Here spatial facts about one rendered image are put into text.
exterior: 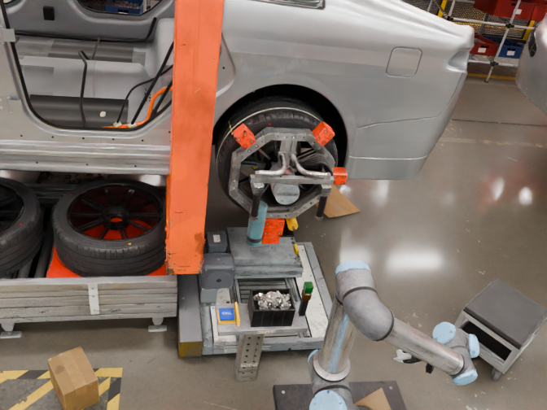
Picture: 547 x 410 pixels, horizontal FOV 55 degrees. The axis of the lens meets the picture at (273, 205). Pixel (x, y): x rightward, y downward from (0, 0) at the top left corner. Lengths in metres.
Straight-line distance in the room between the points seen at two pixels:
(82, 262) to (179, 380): 0.78
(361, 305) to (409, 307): 1.83
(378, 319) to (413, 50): 1.54
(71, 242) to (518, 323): 2.43
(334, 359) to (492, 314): 1.35
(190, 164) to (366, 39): 1.08
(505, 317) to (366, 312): 1.64
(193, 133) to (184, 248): 0.62
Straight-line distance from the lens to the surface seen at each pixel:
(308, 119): 2.73
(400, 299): 3.54
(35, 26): 4.46
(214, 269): 2.85
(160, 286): 2.80
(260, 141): 2.63
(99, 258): 2.83
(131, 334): 3.06
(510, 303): 3.35
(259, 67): 2.62
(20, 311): 2.98
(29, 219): 3.03
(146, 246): 2.82
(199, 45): 1.99
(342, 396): 2.19
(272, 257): 3.22
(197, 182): 2.28
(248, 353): 2.71
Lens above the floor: 2.37
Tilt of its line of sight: 36 degrees down
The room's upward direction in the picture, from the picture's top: 10 degrees clockwise
